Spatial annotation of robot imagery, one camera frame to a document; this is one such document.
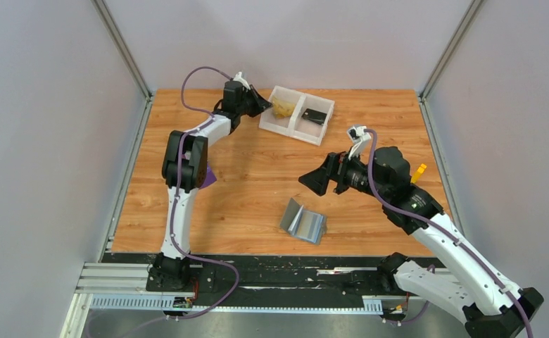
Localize right aluminium corner post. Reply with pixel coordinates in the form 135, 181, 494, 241
419, 0, 486, 101

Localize left aluminium corner post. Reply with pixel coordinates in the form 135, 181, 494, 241
91, 0, 153, 101

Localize colourful toy brick figure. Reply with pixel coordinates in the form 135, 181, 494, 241
410, 163, 427, 184

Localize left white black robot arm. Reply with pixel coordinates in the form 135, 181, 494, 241
146, 80, 272, 292

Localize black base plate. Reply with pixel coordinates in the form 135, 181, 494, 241
171, 255, 406, 308

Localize grey card holder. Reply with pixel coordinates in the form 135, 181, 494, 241
279, 198, 327, 245

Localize white two-compartment tray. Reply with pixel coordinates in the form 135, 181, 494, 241
259, 86, 335, 146

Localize aluminium rail frame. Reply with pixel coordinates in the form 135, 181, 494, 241
71, 262, 500, 315

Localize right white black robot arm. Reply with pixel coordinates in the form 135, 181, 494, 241
298, 146, 544, 337

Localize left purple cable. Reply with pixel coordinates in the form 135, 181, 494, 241
168, 66, 241, 320

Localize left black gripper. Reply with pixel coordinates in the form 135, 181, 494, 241
236, 85, 272, 118

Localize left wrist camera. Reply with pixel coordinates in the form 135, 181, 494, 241
232, 71, 251, 90

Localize aluminium corner post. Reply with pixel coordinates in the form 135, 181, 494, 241
91, 0, 153, 101
419, 0, 486, 101

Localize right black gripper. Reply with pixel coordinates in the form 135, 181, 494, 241
298, 146, 389, 202

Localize black card in tray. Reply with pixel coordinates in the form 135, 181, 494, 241
301, 108, 327, 125

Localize purple metronome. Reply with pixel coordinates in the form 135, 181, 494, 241
199, 164, 217, 189

